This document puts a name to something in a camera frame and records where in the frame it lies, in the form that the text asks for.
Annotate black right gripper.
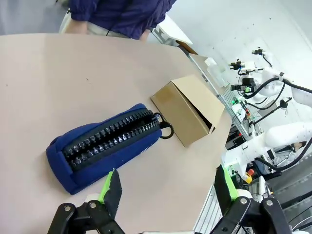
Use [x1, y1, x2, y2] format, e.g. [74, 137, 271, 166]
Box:
[231, 78, 256, 96]

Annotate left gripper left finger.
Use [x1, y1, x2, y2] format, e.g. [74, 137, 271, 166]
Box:
[47, 168, 125, 234]

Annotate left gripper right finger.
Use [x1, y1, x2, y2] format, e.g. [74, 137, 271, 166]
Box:
[211, 164, 292, 234]

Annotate yellow emergency stop box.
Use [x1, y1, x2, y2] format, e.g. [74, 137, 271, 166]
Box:
[243, 168, 256, 185]

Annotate brown cardboard box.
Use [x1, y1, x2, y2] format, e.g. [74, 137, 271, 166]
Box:
[150, 74, 225, 148]

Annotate person's right hand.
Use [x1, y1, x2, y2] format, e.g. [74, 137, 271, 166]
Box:
[65, 20, 89, 35]

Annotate clear plastic containers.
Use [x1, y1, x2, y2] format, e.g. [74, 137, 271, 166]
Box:
[204, 57, 230, 88]

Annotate blue giant-zipper pencil case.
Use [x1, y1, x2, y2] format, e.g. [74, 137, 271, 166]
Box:
[45, 103, 175, 195]

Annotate black metal shelf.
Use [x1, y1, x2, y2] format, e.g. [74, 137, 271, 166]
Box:
[267, 168, 312, 220]

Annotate brown wooden board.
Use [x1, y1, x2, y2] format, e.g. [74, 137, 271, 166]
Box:
[175, 40, 198, 56]

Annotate seated background person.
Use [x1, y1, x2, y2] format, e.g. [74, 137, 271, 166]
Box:
[273, 140, 308, 169]

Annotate white side table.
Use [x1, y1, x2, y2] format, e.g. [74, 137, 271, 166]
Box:
[151, 14, 193, 47]

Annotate person in navy jacket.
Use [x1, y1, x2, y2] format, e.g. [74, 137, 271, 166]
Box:
[69, 0, 177, 39]

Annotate beige trousers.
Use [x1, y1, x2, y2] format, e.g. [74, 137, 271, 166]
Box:
[59, 14, 127, 39]

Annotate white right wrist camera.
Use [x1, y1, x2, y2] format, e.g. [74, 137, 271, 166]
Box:
[230, 60, 257, 73]

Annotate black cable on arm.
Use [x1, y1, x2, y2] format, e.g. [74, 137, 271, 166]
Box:
[246, 77, 312, 112]

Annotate aluminium frame rack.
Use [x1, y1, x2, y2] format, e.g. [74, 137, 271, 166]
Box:
[187, 52, 247, 142]

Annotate small black mounted camera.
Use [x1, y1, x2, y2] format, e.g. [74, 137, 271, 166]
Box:
[252, 47, 268, 59]

